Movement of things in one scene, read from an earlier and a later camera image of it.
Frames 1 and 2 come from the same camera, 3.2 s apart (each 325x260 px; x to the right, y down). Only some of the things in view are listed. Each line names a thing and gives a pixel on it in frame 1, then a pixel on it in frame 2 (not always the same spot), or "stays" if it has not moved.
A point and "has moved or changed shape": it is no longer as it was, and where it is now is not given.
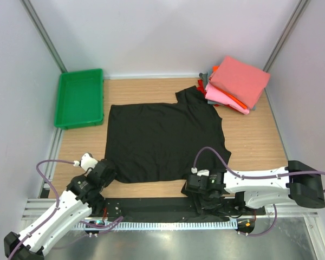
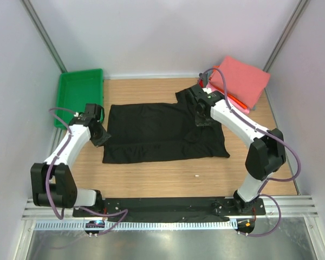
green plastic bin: x=79 y=101 stays
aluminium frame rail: x=37 y=209 stays
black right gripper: x=198 y=194 → x=199 y=122
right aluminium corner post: x=284 y=36 stays
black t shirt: x=160 y=141 has moved or changed shape
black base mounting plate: x=172 y=207 stays
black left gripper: x=110 y=179 → x=104 y=137
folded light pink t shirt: x=213 y=93 stays
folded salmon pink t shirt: x=244 y=82 stays
